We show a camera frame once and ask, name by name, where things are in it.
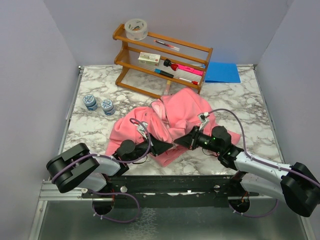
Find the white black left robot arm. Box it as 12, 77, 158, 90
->
46, 135, 173, 198

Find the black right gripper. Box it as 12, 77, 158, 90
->
175, 124, 222, 154

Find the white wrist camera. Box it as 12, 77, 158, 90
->
136, 121, 148, 140
198, 112, 210, 132

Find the black metal base rail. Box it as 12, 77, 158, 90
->
82, 175, 246, 208

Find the blue folder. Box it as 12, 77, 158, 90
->
204, 61, 241, 84

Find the pink zip jacket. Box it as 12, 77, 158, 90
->
104, 86, 241, 167

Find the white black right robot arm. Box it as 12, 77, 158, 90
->
174, 126, 320, 217

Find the white red pen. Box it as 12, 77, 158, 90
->
174, 77, 199, 86

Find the yellow pink glue stick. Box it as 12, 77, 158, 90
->
163, 80, 172, 95

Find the clear tape roll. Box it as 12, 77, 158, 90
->
124, 18, 148, 41

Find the white staples box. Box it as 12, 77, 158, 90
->
138, 52, 161, 67

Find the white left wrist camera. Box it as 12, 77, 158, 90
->
136, 121, 148, 140

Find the blue white paint jar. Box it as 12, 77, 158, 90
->
101, 99, 116, 116
82, 94, 98, 111

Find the wooden three-tier shelf rack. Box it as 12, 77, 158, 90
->
112, 24, 213, 99

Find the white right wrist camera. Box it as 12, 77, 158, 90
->
198, 112, 210, 132

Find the red clear pen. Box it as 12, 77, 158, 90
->
154, 39, 180, 52

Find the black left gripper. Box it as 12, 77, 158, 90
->
126, 133, 173, 164

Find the blue black marker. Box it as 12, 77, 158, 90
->
154, 68, 174, 79

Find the pink highlighter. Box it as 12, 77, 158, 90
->
177, 64, 204, 76

